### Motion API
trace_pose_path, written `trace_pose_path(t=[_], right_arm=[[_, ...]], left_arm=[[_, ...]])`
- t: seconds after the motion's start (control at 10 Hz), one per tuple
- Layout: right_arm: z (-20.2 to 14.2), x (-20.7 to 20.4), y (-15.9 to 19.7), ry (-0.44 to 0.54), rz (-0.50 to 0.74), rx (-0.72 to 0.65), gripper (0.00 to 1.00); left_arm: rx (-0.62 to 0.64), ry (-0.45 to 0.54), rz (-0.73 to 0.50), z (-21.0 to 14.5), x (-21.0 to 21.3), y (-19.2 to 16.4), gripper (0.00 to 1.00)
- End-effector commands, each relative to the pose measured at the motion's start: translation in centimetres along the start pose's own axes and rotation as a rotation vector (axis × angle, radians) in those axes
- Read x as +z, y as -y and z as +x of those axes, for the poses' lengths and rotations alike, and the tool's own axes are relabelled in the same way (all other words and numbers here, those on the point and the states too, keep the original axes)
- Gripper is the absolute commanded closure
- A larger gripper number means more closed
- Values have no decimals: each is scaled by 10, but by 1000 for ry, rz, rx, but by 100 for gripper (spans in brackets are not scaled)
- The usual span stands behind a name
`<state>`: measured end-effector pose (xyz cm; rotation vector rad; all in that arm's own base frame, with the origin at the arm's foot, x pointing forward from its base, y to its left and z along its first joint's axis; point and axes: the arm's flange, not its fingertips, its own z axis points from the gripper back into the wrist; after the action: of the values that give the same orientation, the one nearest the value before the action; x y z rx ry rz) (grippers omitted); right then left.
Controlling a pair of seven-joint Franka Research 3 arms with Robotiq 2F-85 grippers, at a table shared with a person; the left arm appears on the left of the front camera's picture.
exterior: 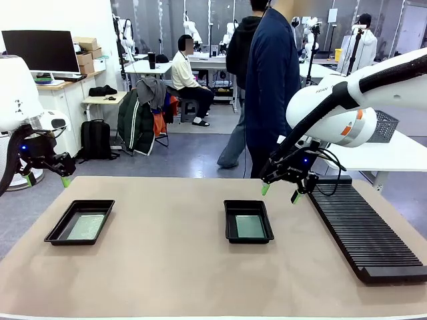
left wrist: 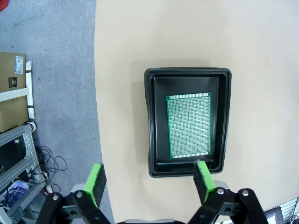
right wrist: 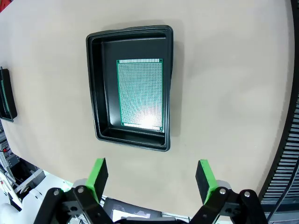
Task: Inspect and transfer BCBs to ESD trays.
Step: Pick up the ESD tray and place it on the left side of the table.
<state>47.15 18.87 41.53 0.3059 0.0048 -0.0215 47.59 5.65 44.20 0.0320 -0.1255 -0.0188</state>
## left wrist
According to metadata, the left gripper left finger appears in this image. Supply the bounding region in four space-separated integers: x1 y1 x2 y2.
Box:
35 162 112 224

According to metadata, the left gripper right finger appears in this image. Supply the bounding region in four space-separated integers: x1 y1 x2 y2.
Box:
186 160 269 224

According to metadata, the green perforated circuit board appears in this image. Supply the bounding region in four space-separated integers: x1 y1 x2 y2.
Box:
165 92 213 159

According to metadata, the black ESD tray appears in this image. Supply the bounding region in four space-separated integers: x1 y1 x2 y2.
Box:
144 67 233 178

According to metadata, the plain cardboard box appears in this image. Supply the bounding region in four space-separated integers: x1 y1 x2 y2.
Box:
0 95 30 133

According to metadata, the cardboard box with blue label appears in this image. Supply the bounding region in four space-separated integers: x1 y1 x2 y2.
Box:
0 51 27 93

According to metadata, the black cable tangle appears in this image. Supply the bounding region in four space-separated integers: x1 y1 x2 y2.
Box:
35 146 68 187

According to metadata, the aluminium profile frame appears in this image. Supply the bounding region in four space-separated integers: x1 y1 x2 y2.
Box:
0 123 46 224

